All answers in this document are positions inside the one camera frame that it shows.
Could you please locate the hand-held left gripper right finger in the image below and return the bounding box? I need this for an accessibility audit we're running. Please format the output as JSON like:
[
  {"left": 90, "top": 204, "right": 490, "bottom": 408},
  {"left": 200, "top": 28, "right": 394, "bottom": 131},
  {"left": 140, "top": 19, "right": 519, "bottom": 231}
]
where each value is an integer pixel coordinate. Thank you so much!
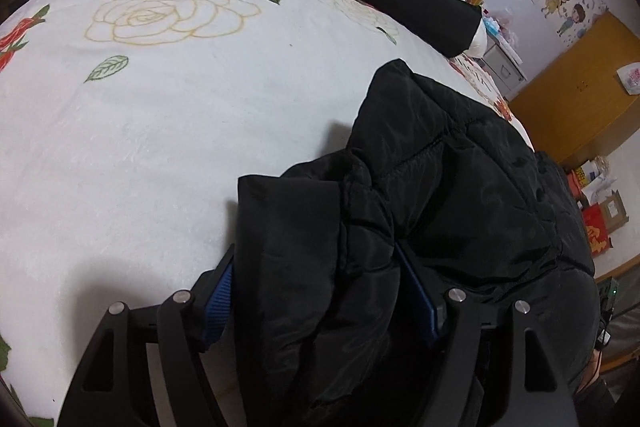
[{"left": 395, "top": 244, "right": 576, "bottom": 427}]

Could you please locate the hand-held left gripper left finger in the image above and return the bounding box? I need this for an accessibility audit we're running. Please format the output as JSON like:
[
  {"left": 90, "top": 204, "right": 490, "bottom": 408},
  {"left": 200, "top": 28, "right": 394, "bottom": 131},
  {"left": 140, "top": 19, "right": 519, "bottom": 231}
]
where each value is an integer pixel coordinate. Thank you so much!
[{"left": 57, "top": 252, "right": 235, "bottom": 427}]

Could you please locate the black puffer jacket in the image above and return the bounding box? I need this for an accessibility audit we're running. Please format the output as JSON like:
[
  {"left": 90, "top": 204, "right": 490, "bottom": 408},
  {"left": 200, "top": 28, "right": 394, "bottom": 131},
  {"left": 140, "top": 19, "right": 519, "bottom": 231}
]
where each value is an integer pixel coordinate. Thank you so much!
[{"left": 235, "top": 59, "right": 601, "bottom": 427}]

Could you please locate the person's right forearm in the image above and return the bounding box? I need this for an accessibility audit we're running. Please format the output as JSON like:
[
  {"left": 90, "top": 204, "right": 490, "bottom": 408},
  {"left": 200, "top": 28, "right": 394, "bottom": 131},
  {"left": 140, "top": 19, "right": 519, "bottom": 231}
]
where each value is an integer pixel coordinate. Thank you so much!
[{"left": 574, "top": 349, "right": 622, "bottom": 427}]

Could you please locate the pile of colourful boxes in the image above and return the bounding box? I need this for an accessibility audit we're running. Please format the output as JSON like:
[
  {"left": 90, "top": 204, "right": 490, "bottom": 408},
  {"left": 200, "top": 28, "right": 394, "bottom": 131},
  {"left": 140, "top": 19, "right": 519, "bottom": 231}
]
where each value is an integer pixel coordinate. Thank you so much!
[{"left": 565, "top": 154, "right": 632, "bottom": 259}]

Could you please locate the white rose print blanket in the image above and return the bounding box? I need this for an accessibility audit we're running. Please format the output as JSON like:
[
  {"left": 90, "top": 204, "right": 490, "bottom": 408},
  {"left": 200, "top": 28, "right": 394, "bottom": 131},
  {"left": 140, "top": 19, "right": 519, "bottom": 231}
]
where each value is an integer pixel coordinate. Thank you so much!
[{"left": 0, "top": 0, "right": 536, "bottom": 424}]

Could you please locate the wooden door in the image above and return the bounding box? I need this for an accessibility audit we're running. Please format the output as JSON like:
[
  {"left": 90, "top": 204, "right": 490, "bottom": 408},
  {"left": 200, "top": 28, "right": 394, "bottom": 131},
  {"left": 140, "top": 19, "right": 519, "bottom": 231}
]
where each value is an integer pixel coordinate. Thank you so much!
[{"left": 510, "top": 9, "right": 640, "bottom": 168}]

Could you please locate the white plastic bag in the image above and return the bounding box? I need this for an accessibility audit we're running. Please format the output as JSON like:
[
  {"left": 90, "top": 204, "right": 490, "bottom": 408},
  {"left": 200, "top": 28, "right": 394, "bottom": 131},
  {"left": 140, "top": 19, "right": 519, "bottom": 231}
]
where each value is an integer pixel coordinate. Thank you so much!
[{"left": 617, "top": 62, "right": 640, "bottom": 96}]

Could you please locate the grey nightstand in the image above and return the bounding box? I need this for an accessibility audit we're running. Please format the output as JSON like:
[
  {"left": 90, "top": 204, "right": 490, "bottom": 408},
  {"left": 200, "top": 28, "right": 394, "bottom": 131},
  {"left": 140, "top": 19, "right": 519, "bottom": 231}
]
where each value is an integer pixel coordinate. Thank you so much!
[{"left": 482, "top": 42, "right": 529, "bottom": 100}]

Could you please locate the clutter on nightstand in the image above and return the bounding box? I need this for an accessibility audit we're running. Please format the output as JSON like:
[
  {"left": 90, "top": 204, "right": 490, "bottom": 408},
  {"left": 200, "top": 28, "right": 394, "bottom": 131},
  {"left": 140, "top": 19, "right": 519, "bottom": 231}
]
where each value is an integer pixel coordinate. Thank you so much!
[{"left": 482, "top": 7, "right": 524, "bottom": 58}]

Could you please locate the cartoon couple wall sticker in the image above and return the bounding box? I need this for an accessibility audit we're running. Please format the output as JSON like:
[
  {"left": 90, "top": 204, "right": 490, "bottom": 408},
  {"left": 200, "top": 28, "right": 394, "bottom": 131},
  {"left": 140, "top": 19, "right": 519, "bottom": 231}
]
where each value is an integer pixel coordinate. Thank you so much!
[{"left": 530, "top": 0, "right": 609, "bottom": 40}]

